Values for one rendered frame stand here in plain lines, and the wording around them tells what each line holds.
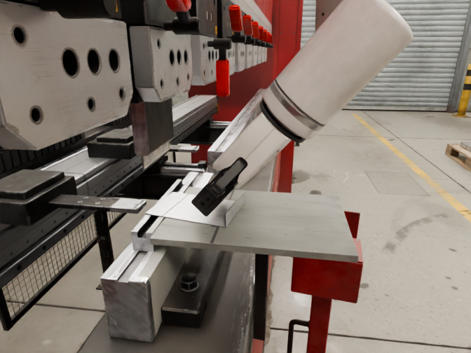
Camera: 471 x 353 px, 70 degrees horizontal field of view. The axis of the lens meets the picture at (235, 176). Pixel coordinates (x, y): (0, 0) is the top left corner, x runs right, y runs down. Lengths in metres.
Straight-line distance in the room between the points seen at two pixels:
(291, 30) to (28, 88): 2.44
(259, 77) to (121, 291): 2.29
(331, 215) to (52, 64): 0.41
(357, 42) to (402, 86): 7.81
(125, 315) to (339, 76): 0.38
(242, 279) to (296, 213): 0.15
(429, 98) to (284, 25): 6.14
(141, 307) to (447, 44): 8.20
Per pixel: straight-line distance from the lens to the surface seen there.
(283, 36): 2.60
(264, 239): 0.44
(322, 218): 0.51
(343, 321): 1.85
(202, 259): 0.57
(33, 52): 0.23
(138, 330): 0.49
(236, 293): 0.55
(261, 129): 0.40
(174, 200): 0.55
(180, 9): 0.39
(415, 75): 8.24
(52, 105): 0.24
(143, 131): 0.45
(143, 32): 0.38
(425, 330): 1.95
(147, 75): 0.38
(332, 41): 0.38
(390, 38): 0.39
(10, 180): 0.65
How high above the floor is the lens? 1.23
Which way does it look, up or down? 21 degrees down
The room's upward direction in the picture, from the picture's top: straight up
